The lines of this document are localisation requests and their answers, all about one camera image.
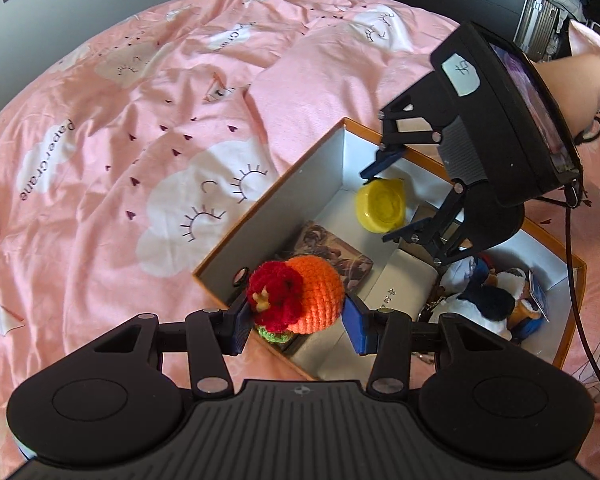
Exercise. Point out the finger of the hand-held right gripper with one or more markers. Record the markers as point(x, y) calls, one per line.
point(375, 164)
point(405, 235)

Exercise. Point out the person's right forearm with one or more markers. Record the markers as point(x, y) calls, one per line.
point(580, 85)

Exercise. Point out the silver suitcase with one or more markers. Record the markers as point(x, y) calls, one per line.
point(540, 15)

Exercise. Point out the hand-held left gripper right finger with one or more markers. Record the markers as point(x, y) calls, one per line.
point(355, 327)

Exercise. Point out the pink printed blanket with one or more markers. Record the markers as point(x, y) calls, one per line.
point(105, 160)

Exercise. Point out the beige glasses case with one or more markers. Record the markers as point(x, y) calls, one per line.
point(405, 280)

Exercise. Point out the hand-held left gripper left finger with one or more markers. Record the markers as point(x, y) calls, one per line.
point(240, 327)

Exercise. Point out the blue and white plush toy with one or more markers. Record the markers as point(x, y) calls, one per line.
point(480, 300)

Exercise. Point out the orange and red crochet toy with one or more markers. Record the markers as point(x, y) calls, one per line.
point(315, 290)

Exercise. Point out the orange cardboard box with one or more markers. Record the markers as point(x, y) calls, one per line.
point(320, 180)

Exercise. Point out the brown patterned card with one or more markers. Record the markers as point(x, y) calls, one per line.
point(330, 250)

